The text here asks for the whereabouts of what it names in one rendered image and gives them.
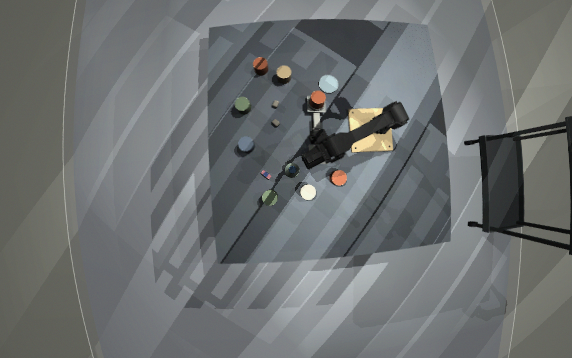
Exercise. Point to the reddish-brown cylinder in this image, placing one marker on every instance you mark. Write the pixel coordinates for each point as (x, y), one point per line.
(260, 66)

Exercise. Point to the orange cylinder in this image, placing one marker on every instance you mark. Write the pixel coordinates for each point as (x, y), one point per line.
(317, 100)
(338, 177)

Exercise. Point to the tan cylinder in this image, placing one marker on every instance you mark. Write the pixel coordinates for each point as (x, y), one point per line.
(284, 74)

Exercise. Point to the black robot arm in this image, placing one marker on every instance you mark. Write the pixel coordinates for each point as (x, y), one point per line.
(392, 116)

